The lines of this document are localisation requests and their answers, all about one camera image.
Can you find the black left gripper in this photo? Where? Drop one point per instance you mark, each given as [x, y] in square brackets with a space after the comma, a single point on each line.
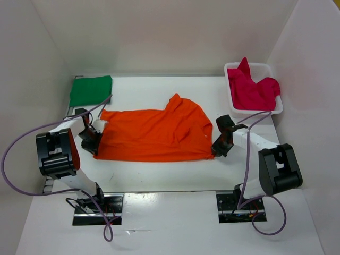
[92, 147]

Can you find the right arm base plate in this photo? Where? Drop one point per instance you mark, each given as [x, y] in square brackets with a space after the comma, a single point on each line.
[228, 212]

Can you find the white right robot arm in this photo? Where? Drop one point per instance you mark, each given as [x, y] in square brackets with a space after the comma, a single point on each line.
[271, 168]

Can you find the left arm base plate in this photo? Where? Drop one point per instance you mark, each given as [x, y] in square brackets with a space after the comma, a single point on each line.
[90, 216]

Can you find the pink t-shirt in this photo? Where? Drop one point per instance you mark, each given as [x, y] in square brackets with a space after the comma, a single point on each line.
[249, 95]

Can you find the white plastic basket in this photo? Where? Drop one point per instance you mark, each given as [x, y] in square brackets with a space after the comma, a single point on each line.
[258, 72]

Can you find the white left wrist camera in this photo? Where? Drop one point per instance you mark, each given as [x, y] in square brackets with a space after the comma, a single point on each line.
[99, 125]

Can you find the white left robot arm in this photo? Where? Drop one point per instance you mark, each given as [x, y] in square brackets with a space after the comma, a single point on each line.
[58, 158]

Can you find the orange t-shirt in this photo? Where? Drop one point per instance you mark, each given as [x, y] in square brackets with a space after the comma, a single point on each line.
[181, 132]

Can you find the green t-shirt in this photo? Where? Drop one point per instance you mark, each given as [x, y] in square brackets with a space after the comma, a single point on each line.
[90, 91]

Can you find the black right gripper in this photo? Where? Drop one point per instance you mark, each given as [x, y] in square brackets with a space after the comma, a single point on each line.
[217, 151]

